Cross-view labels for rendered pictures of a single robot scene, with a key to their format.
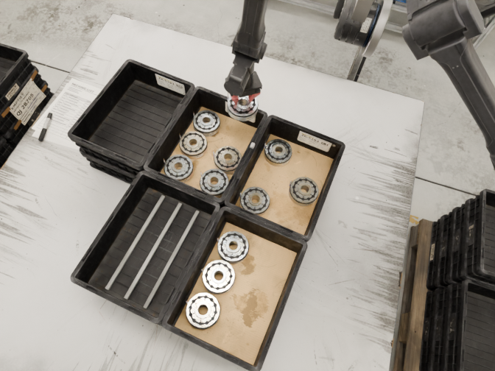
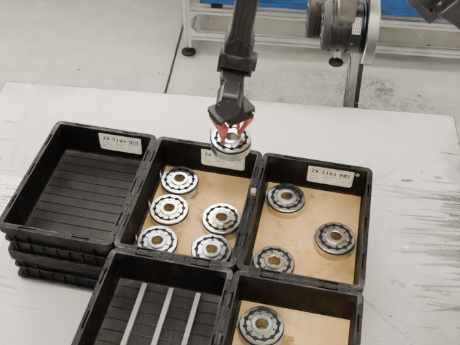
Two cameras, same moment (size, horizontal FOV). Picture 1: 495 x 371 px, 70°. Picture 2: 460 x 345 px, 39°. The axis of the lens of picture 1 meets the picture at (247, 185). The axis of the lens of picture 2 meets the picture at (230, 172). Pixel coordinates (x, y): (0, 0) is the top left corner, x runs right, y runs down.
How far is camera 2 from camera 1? 52 cm
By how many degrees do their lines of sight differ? 19
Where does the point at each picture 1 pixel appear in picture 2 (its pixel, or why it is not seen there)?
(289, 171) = (307, 222)
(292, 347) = not seen: outside the picture
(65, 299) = not seen: outside the picture
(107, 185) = (49, 299)
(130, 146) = (80, 231)
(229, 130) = (212, 187)
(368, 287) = not seen: outside the picture
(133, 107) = (72, 183)
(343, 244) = (407, 309)
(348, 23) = (336, 27)
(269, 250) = (311, 324)
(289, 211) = (324, 270)
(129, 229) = (107, 336)
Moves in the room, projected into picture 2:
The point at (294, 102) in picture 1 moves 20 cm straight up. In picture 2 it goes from (284, 146) to (289, 98)
